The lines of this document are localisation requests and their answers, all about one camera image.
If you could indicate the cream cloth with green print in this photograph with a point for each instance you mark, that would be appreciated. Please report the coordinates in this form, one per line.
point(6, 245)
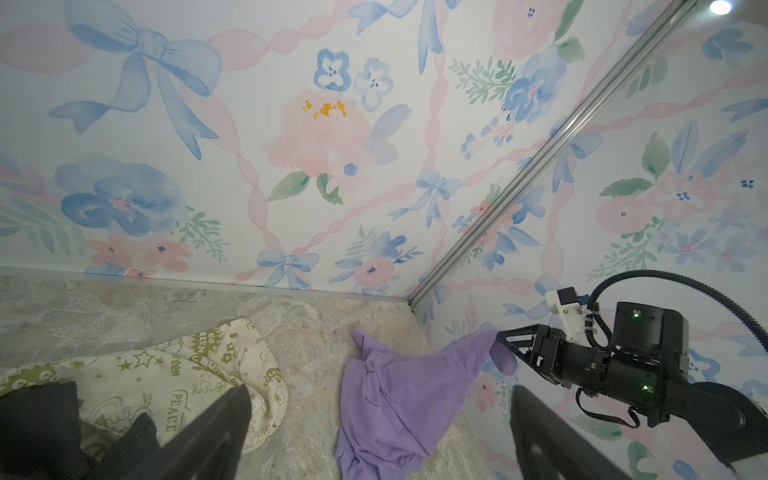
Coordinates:
point(172, 382)

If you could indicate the right aluminium corner post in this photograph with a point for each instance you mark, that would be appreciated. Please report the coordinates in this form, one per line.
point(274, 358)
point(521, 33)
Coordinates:
point(670, 18)

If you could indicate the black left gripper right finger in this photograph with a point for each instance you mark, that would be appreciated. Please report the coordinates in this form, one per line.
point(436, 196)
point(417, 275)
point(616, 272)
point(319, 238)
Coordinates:
point(548, 448)

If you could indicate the black cloth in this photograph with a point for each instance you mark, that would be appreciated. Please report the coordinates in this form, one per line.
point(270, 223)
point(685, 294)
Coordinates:
point(41, 438)

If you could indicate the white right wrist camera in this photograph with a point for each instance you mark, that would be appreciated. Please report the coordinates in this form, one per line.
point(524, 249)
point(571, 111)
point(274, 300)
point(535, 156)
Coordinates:
point(568, 314)

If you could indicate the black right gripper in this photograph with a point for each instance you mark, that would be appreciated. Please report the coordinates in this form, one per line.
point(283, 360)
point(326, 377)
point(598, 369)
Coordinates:
point(644, 366)

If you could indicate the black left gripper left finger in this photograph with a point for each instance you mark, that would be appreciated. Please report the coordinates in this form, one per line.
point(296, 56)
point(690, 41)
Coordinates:
point(209, 447)

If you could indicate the purple cloth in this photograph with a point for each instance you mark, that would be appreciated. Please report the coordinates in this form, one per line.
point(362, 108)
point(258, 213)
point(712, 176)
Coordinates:
point(395, 409)

